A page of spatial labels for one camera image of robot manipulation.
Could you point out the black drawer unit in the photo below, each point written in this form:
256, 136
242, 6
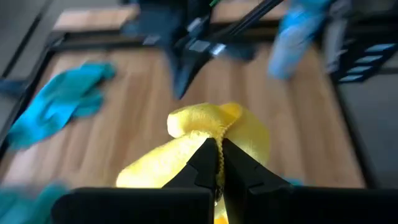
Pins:
367, 62

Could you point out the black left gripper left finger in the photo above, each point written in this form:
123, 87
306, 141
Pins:
140, 205

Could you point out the blue microfiber towel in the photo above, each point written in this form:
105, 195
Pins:
292, 182
25, 205
62, 99

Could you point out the yellow microfiber towel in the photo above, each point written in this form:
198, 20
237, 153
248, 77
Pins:
192, 119

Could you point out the wooden background table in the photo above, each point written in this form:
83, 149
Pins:
93, 17

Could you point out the light blue spray bottle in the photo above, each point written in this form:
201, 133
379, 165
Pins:
292, 40

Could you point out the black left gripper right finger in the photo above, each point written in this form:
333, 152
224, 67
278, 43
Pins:
295, 205

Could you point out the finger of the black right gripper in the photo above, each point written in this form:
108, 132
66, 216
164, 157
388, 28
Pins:
178, 68
196, 70

